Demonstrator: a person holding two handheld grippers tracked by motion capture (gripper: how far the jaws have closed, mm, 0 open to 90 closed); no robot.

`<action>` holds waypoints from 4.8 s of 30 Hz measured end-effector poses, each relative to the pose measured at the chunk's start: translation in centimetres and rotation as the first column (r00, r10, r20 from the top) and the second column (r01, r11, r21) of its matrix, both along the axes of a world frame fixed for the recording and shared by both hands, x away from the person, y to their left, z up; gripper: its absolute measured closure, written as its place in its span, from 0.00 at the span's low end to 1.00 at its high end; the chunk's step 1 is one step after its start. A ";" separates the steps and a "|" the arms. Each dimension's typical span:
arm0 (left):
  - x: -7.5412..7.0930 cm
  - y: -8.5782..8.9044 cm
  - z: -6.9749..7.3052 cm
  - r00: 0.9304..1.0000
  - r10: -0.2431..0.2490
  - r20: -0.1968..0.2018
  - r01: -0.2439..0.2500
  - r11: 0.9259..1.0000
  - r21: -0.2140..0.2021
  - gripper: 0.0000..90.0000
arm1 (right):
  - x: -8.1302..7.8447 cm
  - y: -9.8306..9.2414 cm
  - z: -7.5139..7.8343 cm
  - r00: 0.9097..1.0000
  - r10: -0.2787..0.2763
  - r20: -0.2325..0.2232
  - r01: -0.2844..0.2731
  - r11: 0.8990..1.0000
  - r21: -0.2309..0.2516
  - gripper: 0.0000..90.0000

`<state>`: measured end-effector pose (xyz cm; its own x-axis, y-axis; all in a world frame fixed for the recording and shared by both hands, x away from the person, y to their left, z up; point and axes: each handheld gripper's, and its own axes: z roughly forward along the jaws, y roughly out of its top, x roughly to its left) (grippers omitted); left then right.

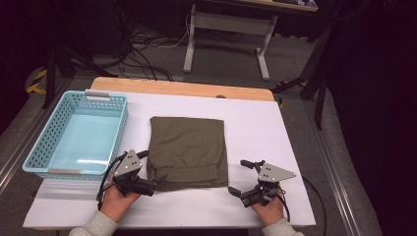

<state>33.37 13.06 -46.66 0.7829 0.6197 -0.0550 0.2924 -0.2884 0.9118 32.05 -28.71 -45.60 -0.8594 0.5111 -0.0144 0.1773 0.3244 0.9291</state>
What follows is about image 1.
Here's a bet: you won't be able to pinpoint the olive green pants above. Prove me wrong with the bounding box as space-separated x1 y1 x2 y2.
146 116 230 193

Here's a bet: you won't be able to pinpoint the metal floor rail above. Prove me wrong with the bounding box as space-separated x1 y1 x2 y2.
0 78 72 195
304 97 367 236

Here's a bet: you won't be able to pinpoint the wooden table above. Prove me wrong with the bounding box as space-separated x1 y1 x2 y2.
89 76 275 102

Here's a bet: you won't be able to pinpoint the white metal desk frame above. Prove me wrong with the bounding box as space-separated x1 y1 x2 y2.
182 0 320 83

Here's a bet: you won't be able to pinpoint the person's left hand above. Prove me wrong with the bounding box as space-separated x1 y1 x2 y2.
99 180 143 224

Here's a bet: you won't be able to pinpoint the light blue plastic basket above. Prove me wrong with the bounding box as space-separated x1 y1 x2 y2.
22 89 130 181

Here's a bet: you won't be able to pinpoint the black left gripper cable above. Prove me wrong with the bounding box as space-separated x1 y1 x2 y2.
95 150 130 211

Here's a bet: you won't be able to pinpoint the black tripod stand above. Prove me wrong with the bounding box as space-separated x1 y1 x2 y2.
41 42 118 110

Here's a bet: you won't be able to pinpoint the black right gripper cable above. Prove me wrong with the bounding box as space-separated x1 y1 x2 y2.
276 176 328 236

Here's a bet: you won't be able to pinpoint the white table mat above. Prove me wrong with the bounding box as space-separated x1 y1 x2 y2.
22 88 317 230

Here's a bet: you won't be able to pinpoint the black floor cables bundle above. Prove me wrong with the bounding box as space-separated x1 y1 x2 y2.
116 28 175 83

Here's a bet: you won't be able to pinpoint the person's right hand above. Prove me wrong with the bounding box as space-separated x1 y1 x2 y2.
250 187 287 228

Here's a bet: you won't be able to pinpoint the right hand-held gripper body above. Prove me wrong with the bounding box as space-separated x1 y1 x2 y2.
240 162 297 208

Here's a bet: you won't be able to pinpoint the black metal stand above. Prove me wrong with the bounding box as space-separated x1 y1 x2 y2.
270 23 332 132

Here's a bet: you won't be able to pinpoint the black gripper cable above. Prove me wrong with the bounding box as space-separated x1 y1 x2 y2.
276 176 328 236
95 150 130 211

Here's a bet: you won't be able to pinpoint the white floor cable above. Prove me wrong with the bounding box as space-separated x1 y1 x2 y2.
153 9 194 50

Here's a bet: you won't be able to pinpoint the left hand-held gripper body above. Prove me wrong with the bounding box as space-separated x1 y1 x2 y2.
112 148 157 198

